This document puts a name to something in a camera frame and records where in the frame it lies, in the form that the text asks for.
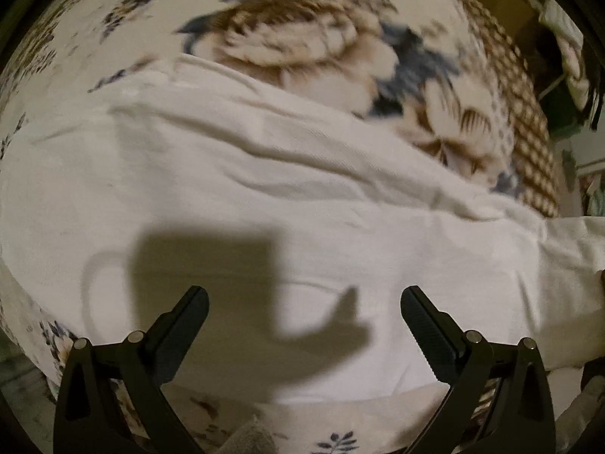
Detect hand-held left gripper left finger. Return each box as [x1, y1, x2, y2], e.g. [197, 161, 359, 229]
[53, 286, 210, 454]

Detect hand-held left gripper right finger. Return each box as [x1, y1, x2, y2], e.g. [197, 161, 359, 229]
[400, 286, 557, 454]

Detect white pants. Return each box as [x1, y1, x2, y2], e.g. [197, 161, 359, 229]
[0, 54, 605, 406]

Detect grey cloth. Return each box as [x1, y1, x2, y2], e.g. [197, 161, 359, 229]
[221, 415, 279, 454]

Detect floral printed blanket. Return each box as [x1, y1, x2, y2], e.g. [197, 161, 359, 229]
[0, 0, 563, 454]

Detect pile of hanging clothes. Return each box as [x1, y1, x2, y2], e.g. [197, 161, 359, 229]
[536, 0, 603, 131]

